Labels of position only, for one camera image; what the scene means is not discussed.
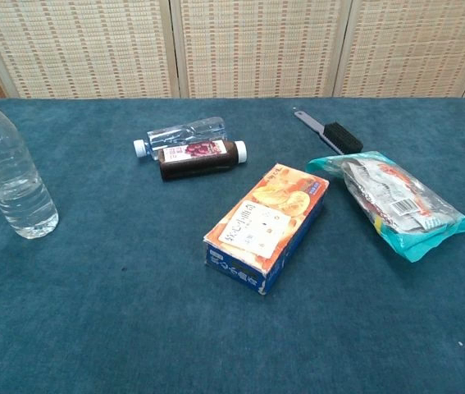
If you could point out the clear crumpled bottle white cap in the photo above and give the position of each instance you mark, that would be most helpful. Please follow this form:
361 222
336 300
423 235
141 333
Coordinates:
183 133

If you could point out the grey brush black bristles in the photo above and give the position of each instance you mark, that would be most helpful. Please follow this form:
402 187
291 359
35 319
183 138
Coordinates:
343 137

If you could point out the dark brown drink bottle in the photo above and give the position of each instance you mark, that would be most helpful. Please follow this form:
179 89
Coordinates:
199 164

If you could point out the teal table cloth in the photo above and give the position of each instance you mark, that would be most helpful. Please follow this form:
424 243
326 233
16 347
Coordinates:
92 308

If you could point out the transparent water bottle green-white cap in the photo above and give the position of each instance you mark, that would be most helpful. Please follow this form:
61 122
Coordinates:
10 176

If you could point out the orange biscuit box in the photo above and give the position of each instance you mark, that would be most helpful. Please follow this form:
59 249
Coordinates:
256 230

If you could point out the teal snack bag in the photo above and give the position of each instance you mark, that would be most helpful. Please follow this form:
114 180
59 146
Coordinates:
400 201

